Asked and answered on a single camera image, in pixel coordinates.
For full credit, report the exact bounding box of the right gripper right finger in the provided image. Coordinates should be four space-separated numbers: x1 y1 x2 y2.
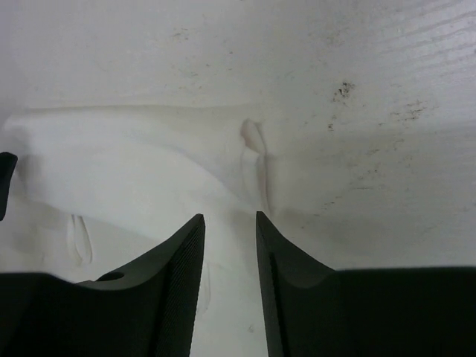
256 212 475 356

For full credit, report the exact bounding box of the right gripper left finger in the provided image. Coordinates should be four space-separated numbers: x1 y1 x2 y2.
1 214 205 356

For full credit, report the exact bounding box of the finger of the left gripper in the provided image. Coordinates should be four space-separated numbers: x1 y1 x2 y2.
0 152 18 221

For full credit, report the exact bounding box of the white tank top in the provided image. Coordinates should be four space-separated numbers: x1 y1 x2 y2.
1 105 268 356

